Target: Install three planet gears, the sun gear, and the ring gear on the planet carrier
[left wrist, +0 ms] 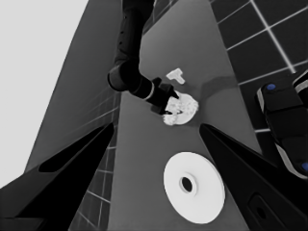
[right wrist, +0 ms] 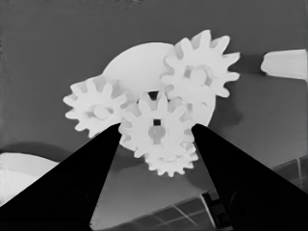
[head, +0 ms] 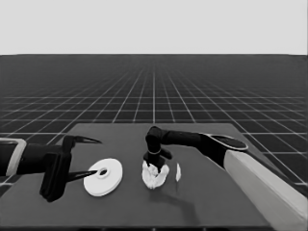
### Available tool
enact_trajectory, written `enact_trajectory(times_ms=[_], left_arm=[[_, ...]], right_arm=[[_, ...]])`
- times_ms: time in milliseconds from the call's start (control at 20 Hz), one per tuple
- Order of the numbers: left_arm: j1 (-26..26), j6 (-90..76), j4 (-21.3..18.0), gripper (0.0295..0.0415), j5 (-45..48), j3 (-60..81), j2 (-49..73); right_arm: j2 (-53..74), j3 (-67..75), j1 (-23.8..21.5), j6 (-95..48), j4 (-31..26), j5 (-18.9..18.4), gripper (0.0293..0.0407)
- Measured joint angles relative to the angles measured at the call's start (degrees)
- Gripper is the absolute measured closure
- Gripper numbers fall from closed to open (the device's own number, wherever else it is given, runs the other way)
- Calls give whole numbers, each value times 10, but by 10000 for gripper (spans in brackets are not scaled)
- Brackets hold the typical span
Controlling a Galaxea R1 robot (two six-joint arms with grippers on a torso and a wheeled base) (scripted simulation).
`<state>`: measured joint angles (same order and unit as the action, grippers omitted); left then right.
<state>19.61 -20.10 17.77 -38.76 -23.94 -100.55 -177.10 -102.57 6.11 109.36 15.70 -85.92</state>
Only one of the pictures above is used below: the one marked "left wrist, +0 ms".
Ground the white round pinned carrier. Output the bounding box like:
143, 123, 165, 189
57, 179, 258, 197
162, 90, 200, 127

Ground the dark robot body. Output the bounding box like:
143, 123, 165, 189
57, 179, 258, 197
255, 68, 308, 180

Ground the small white T-shaped piece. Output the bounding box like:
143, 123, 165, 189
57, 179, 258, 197
166, 67, 187, 86

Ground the large thick white disc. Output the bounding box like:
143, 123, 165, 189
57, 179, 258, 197
163, 151, 226, 225

